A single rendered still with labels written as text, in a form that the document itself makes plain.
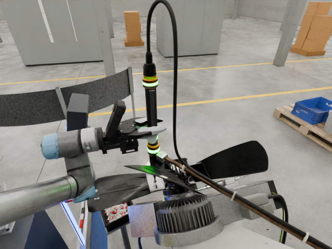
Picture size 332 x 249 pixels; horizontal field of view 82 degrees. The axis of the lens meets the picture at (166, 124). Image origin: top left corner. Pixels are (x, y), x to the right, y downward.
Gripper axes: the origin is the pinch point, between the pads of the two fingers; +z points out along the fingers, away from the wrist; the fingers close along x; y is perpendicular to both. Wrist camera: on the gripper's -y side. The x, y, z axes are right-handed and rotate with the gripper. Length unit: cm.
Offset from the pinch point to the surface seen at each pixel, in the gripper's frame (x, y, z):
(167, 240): 20.6, 34.2, -3.6
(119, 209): -15, 63, -21
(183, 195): 9.6, 27.7, 5.7
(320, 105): -158, 127, 323
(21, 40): -615, 71, -248
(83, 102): -71, 23, -34
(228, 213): 15.9, 37.3, 22.9
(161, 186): 3.2, 28.3, -1.1
